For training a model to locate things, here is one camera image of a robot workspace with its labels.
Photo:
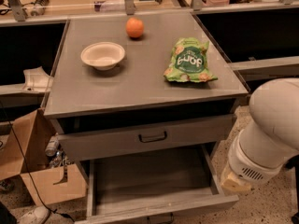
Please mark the foam gripper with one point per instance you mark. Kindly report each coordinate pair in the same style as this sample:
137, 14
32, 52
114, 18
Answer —
249, 164

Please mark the grey drawer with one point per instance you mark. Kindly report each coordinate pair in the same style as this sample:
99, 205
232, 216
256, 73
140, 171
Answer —
143, 138
154, 187

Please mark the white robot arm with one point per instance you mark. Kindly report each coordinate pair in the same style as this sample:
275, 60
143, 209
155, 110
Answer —
270, 139

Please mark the grey drawer cabinet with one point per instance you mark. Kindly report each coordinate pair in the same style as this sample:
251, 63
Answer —
135, 92

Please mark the grey top drawer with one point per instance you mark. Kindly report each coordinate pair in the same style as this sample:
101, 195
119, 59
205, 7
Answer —
143, 138

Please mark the black office chair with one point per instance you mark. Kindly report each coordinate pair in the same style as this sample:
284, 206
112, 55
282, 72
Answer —
293, 165

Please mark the green chip bag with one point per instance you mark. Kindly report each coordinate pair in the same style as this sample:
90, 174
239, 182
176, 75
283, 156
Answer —
188, 62

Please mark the white paper bowl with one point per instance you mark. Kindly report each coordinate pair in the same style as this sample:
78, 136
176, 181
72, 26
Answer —
103, 55

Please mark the clear plastic bottle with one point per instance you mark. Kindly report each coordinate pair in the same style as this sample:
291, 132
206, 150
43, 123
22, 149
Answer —
52, 146

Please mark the orange fruit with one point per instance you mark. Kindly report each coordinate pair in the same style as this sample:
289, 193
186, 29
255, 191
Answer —
134, 27

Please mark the white shoe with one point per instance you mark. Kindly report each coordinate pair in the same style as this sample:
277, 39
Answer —
39, 215

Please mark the brown cardboard box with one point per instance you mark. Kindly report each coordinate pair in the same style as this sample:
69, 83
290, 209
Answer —
24, 155

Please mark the white curved plastic part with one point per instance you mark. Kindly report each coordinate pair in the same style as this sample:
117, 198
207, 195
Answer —
37, 81

